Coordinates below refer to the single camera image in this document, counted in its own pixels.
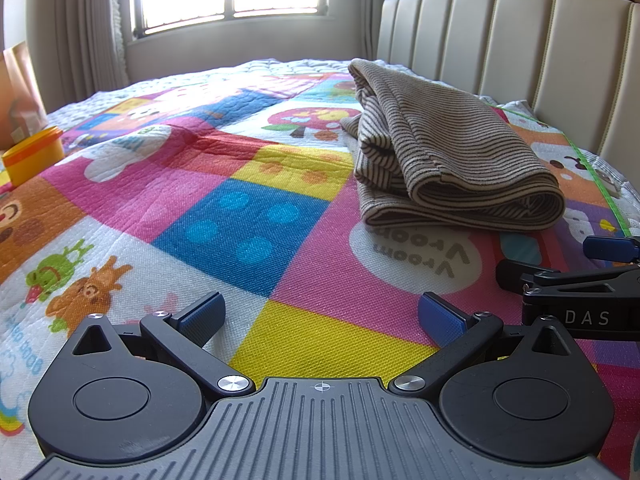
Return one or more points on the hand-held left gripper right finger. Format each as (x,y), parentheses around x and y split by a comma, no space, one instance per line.
(442,321)

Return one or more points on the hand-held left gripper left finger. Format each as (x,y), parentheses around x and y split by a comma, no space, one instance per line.
(200,320)

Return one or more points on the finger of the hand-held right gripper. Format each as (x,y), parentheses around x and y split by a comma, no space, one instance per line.
(610,248)
(520,274)

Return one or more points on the beige striped knit garment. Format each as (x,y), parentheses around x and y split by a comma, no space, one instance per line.
(440,150)

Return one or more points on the colourful printed blanket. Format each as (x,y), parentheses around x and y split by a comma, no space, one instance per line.
(200,210)

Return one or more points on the beige padded headboard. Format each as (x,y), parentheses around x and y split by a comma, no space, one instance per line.
(525,40)

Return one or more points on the yellow container with orange rim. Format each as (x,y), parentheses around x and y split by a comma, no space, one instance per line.
(35,160)

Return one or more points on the brown paper bag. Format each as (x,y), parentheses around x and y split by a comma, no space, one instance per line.
(20,95)

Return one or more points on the beige curtain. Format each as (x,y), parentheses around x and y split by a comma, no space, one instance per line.
(75,30)
(360,10)

